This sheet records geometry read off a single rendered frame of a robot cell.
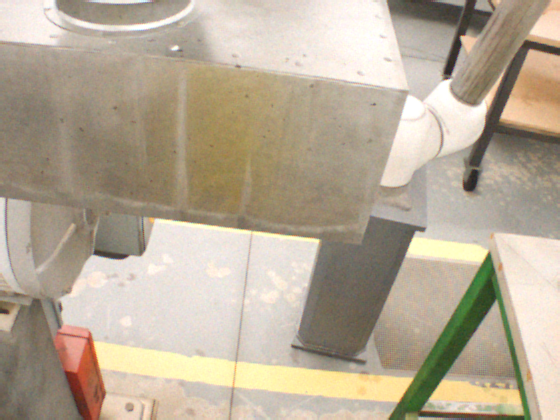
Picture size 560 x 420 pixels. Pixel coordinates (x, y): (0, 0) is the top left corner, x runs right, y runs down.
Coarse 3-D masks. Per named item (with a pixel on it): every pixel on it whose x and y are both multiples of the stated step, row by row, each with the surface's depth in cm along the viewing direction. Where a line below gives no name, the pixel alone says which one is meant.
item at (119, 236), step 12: (120, 216) 92; (132, 216) 92; (108, 228) 95; (120, 228) 94; (132, 228) 94; (144, 228) 96; (96, 240) 97; (108, 240) 97; (120, 240) 96; (132, 240) 96; (144, 240) 97; (96, 252) 102; (108, 252) 103; (120, 252) 99; (132, 252) 99
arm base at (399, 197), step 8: (408, 184) 153; (384, 192) 150; (392, 192) 150; (400, 192) 151; (408, 192) 154; (376, 200) 152; (384, 200) 151; (392, 200) 151; (400, 200) 151; (408, 200) 152; (400, 208) 151; (408, 208) 151
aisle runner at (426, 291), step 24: (408, 264) 233; (432, 264) 234; (456, 264) 236; (480, 264) 238; (408, 288) 223; (432, 288) 225; (456, 288) 226; (384, 312) 213; (408, 312) 214; (432, 312) 215; (384, 336) 204; (408, 336) 206; (432, 336) 207; (480, 336) 210; (504, 336) 211; (384, 360) 197; (408, 360) 198; (456, 360) 200; (480, 360) 201; (504, 360) 202
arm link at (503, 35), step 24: (504, 0) 122; (528, 0) 116; (504, 24) 123; (528, 24) 121; (480, 48) 132; (504, 48) 127; (480, 72) 135; (432, 96) 149; (456, 96) 143; (480, 96) 141; (456, 120) 145; (480, 120) 146; (456, 144) 151
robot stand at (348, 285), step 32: (416, 192) 158; (384, 224) 151; (416, 224) 148; (320, 256) 168; (352, 256) 162; (384, 256) 160; (320, 288) 174; (352, 288) 171; (384, 288) 170; (320, 320) 185; (352, 320) 182; (320, 352) 195; (352, 352) 194
